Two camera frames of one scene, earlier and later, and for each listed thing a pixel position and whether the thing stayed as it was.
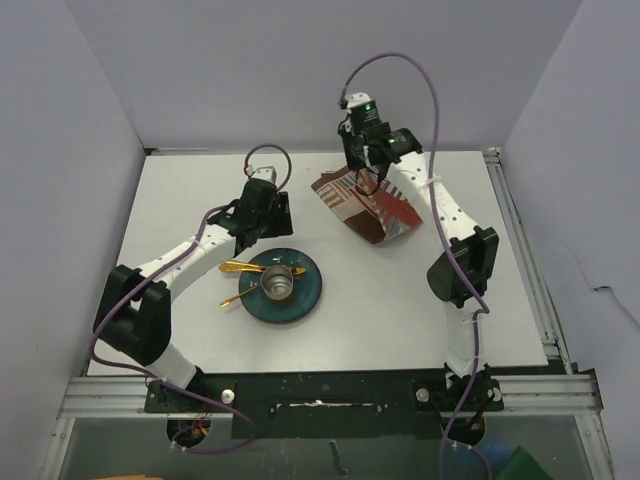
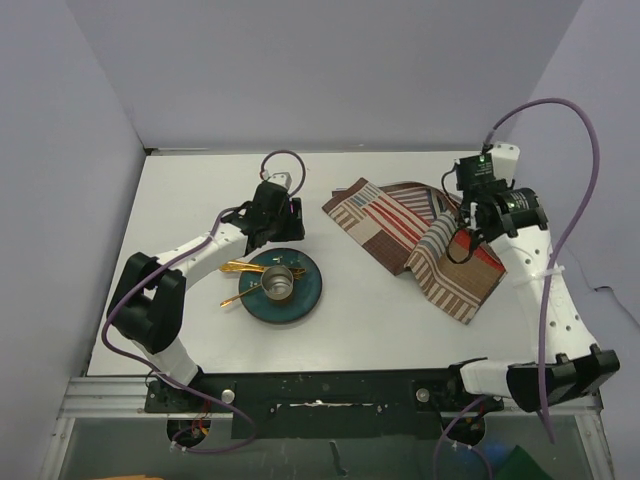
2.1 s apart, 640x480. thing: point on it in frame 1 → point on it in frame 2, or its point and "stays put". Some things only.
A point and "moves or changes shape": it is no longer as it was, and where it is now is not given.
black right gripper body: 352,144 → 462,213
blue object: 497,453 stays put
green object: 522,466 stays put
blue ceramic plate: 305,292 stays put
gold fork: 227,301 stays put
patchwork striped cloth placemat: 374,217 moves or changes shape
